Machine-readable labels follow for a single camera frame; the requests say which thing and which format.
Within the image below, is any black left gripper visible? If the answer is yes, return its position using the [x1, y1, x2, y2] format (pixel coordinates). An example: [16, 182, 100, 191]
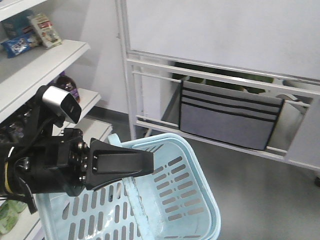
[24, 128, 153, 197]

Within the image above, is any light blue plastic basket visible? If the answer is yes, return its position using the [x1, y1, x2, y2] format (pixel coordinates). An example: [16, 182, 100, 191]
[35, 133, 222, 240]

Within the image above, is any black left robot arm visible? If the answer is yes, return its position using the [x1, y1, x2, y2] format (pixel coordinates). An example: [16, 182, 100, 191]
[0, 128, 154, 202]

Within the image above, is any white store shelf unit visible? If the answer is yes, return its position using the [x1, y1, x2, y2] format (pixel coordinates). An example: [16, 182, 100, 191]
[0, 0, 112, 240]

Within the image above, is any grey striped fabric box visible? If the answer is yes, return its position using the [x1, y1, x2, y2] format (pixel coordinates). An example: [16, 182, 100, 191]
[179, 81, 285, 150]

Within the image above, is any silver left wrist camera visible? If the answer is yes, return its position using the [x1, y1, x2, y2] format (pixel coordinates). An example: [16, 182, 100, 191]
[38, 85, 82, 124]

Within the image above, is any white metal rack frame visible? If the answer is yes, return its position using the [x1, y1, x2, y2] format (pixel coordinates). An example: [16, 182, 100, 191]
[115, 0, 320, 171]

